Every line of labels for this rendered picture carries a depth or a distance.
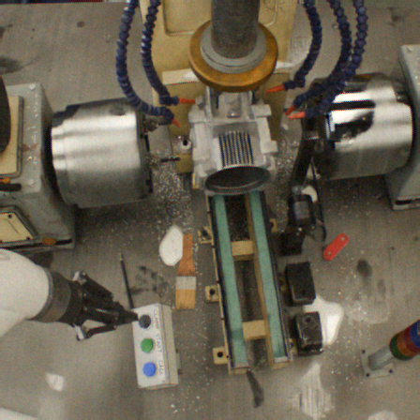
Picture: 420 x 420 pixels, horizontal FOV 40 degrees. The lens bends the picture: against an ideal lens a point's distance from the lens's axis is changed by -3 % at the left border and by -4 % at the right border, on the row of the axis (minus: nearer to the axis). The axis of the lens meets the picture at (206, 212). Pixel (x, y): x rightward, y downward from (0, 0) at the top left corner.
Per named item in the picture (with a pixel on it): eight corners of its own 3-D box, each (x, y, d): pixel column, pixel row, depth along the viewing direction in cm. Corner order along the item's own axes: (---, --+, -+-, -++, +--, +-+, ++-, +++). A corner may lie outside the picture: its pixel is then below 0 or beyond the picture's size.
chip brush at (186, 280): (178, 234, 157) (177, 233, 156) (197, 234, 157) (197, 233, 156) (174, 310, 149) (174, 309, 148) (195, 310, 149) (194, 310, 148)
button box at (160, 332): (142, 312, 128) (129, 308, 124) (171, 305, 126) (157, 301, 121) (150, 390, 122) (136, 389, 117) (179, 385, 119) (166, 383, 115)
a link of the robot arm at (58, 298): (49, 258, 93) (72, 266, 98) (8, 271, 96) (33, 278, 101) (51, 313, 89) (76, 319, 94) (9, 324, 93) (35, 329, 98)
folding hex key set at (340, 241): (328, 263, 154) (330, 261, 152) (320, 255, 154) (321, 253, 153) (350, 241, 156) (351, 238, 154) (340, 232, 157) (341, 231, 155)
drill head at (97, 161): (26, 144, 155) (-4, 93, 132) (160, 127, 156) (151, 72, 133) (25, 231, 146) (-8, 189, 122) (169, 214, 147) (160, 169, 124)
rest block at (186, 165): (173, 155, 166) (171, 133, 155) (198, 152, 166) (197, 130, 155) (175, 174, 164) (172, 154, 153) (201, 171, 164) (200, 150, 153)
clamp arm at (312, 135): (288, 183, 141) (302, 128, 117) (300, 181, 141) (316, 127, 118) (290, 196, 140) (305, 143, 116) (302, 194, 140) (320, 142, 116)
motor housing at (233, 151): (189, 131, 155) (187, 91, 138) (262, 125, 156) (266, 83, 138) (198, 201, 148) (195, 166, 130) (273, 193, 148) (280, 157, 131)
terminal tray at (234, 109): (204, 97, 141) (204, 81, 135) (248, 94, 142) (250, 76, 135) (210, 141, 137) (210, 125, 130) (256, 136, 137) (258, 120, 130)
